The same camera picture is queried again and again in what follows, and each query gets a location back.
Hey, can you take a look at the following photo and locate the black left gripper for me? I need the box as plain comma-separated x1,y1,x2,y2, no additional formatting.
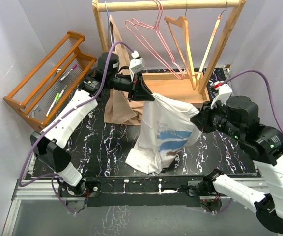
109,72,155,103

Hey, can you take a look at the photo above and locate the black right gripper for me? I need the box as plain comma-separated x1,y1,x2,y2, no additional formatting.
190,99,242,140

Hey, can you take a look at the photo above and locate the beige t shirt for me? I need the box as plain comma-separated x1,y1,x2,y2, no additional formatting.
104,15,144,125

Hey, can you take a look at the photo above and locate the white t shirt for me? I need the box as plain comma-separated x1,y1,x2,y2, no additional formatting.
125,93,201,174

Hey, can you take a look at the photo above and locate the pink wire hanger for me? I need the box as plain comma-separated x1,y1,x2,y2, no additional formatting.
125,0,185,80
125,0,183,79

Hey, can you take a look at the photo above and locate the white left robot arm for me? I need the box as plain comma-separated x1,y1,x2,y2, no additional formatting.
30,51,154,196

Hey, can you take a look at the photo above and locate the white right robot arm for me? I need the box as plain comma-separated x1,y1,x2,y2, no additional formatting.
190,96,283,235

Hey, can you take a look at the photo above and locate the light wooden hanger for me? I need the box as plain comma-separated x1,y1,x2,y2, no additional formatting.
197,1,227,82

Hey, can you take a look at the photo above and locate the wooden clothes rack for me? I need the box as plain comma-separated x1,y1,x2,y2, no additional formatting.
92,0,246,107

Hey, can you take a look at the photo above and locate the purple capped marker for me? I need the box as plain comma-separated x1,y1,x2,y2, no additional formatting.
59,64,78,82

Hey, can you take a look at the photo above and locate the white green marker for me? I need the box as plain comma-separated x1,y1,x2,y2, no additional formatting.
46,85,67,117

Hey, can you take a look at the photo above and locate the green capped marker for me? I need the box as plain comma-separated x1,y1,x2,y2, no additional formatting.
51,93,59,106

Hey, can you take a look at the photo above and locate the orange wooden shelf rack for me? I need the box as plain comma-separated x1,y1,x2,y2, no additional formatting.
3,31,97,131

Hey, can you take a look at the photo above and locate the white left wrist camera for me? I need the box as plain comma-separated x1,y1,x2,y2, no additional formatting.
129,50,145,81

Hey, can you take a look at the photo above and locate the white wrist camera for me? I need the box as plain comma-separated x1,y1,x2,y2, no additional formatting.
129,50,145,81
210,81,233,109

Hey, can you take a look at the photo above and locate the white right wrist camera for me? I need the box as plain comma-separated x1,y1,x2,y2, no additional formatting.
210,81,233,109

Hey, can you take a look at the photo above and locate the blue wire hanger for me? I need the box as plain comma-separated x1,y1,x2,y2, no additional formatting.
104,1,114,46

